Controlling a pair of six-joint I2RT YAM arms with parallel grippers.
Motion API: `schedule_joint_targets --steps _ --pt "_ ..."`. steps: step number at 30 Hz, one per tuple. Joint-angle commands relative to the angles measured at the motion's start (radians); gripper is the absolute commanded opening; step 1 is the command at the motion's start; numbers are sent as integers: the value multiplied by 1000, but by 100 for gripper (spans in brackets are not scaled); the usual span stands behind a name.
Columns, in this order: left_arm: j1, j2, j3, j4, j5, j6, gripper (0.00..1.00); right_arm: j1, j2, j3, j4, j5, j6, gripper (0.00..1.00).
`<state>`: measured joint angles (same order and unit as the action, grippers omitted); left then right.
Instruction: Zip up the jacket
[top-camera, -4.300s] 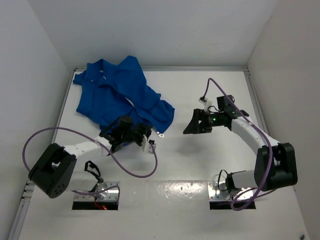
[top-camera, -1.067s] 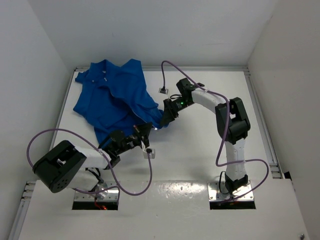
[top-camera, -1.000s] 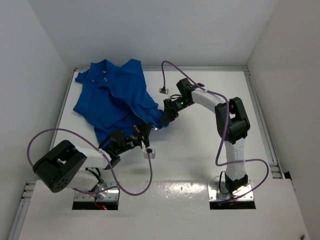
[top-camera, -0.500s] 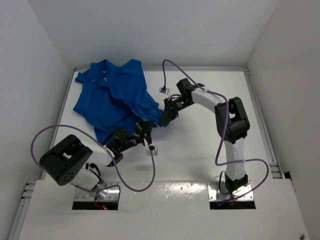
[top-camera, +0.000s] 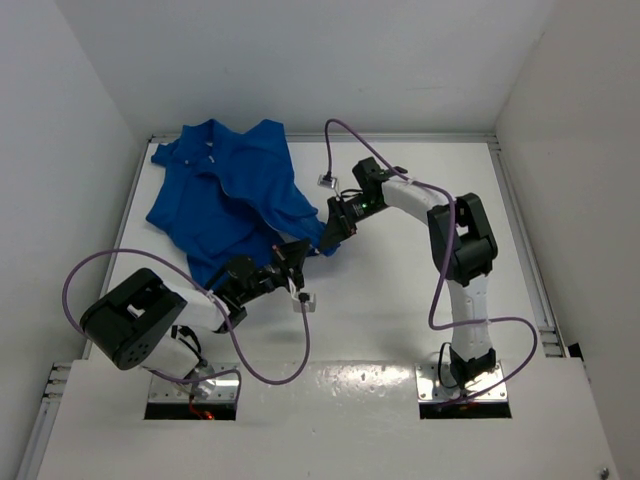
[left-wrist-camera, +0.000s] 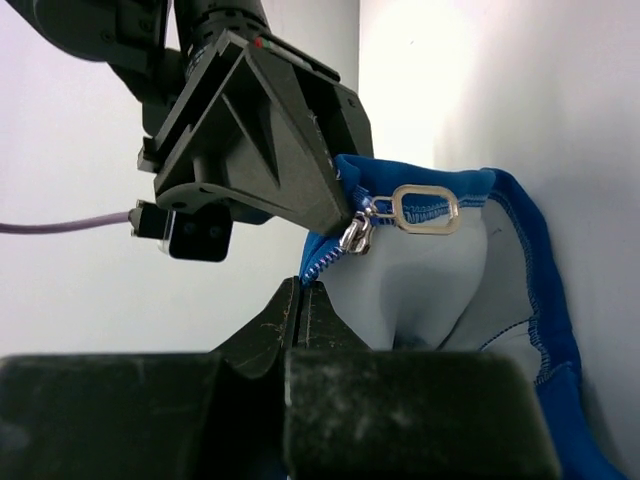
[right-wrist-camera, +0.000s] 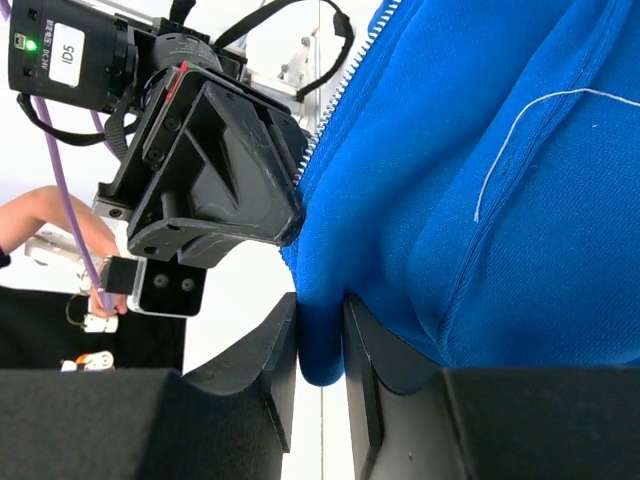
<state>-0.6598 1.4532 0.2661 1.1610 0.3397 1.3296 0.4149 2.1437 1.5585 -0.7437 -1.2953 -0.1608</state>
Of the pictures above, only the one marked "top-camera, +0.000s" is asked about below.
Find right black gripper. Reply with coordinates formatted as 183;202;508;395
319;194;386;251

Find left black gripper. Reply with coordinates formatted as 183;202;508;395
239;237;310;303

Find blue zip-up jacket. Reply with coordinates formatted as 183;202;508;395
146;119;326;285

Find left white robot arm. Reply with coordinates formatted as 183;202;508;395
69;239;315;386

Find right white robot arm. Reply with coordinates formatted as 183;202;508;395
320;157;498;389

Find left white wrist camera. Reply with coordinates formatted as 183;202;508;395
292;291;317;313

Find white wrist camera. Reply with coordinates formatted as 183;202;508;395
292;291;317;313
317;173;338;189

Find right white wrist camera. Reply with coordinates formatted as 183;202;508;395
317;173;338;189

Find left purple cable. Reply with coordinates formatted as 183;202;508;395
63;248;314;386

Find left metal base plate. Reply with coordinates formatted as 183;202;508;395
148;363;239;407

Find metal base plate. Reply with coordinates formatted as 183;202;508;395
414;362;511;404
148;363;239;407

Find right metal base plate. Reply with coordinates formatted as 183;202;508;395
414;362;511;404

